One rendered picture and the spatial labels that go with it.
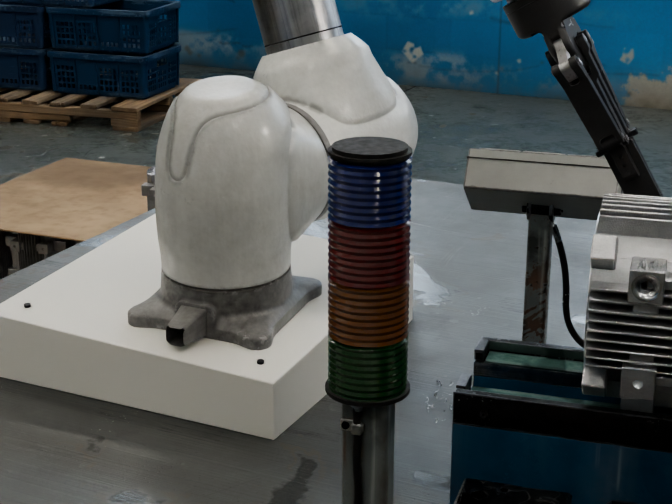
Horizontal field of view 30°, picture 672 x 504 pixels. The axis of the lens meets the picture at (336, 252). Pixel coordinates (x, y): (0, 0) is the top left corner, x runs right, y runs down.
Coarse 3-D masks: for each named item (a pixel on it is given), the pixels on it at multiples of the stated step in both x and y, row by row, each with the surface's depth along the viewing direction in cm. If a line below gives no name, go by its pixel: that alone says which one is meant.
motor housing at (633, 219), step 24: (600, 216) 112; (624, 216) 112; (648, 216) 112; (624, 240) 111; (648, 240) 111; (624, 264) 110; (600, 288) 109; (624, 288) 109; (600, 312) 110; (624, 312) 108; (600, 336) 110; (624, 336) 110; (648, 336) 108; (600, 360) 112; (624, 360) 110
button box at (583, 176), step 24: (480, 168) 141; (504, 168) 141; (528, 168) 140; (552, 168) 139; (576, 168) 139; (600, 168) 138; (480, 192) 141; (504, 192) 140; (528, 192) 139; (552, 192) 138; (576, 192) 138; (600, 192) 137; (576, 216) 143
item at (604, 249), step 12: (600, 240) 110; (612, 240) 109; (600, 252) 109; (612, 252) 109; (600, 264) 110; (612, 264) 109; (588, 372) 113; (600, 372) 113; (588, 384) 113; (600, 384) 113
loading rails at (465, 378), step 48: (480, 384) 128; (528, 384) 126; (576, 384) 125; (480, 432) 118; (528, 432) 117; (576, 432) 115; (624, 432) 114; (528, 480) 118; (576, 480) 117; (624, 480) 115
